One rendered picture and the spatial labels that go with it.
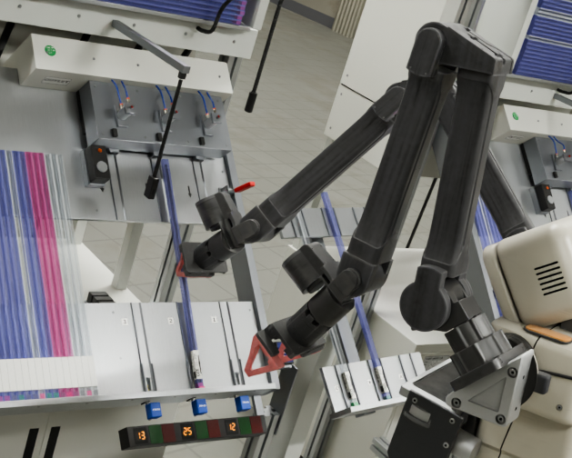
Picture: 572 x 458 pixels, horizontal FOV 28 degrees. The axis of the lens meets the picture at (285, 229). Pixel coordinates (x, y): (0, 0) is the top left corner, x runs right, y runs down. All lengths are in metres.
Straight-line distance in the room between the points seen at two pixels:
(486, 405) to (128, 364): 0.85
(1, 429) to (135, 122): 0.73
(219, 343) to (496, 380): 0.89
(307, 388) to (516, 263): 1.03
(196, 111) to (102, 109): 0.24
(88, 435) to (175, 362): 0.43
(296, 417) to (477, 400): 1.08
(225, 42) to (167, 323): 0.67
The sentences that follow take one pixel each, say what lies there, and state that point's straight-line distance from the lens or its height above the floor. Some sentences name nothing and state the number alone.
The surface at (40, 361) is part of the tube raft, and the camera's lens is 2.20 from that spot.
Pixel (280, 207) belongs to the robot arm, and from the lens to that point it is 2.21.
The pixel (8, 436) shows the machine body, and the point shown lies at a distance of 2.62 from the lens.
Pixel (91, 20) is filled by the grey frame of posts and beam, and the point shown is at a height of 1.34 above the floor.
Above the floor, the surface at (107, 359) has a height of 0.77.
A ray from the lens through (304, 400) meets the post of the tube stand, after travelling 2.73.
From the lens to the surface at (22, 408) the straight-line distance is 2.17.
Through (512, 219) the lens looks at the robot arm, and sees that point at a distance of 2.10.
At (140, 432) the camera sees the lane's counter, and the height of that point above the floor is 0.66.
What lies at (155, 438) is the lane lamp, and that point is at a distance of 2.31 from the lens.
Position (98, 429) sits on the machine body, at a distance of 2.72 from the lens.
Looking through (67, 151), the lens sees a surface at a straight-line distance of 2.41.
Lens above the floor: 1.81
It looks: 18 degrees down
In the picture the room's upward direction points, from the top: 18 degrees clockwise
